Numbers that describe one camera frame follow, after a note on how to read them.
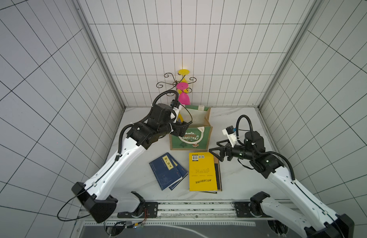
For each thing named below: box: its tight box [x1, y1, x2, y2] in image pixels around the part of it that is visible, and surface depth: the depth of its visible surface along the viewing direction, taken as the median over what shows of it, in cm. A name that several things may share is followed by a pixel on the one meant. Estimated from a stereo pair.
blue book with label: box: [148, 152, 183, 191], surface depth 85 cm
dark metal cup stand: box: [155, 72, 197, 97], surface depth 91 cm
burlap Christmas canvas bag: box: [169, 105, 214, 152], surface depth 92 cm
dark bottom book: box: [213, 153, 223, 192], surface depth 78 cm
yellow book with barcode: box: [188, 152, 218, 192], surface depth 78 cm
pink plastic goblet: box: [176, 82, 191, 106], surface depth 96 cm
